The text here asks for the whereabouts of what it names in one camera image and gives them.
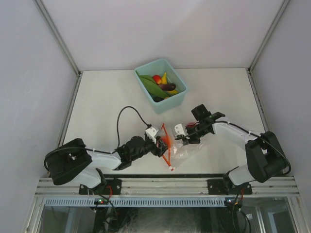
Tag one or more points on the green fake leafy vegetable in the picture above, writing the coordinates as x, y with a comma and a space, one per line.
152, 88

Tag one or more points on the orange fake fruit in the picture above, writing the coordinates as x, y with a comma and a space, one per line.
167, 140

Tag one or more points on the light blue plastic bin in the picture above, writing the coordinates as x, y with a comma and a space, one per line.
159, 67

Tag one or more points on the clear zip top bag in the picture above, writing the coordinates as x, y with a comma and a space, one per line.
178, 153

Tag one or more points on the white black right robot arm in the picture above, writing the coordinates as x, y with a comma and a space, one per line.
264, 155

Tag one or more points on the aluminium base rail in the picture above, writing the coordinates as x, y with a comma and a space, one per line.
171, 187

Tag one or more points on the red fake apple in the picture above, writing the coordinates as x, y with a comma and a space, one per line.
191, 125

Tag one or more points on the small dark fake food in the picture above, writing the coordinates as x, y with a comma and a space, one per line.
157, 99

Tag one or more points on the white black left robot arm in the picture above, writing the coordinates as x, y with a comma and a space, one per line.
73, 161

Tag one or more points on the yellow fake banana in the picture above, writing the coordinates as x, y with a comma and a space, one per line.
165, 81

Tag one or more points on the slotted grey cable duct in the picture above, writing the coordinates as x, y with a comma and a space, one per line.
137, 202

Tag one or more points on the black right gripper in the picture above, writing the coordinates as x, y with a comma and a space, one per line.
188, 140

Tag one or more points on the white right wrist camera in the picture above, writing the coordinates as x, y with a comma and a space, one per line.
179, 130

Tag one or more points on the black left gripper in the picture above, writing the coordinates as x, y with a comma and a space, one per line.
162, 146

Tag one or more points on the purple fake eggplant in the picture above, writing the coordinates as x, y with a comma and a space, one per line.
167, 87

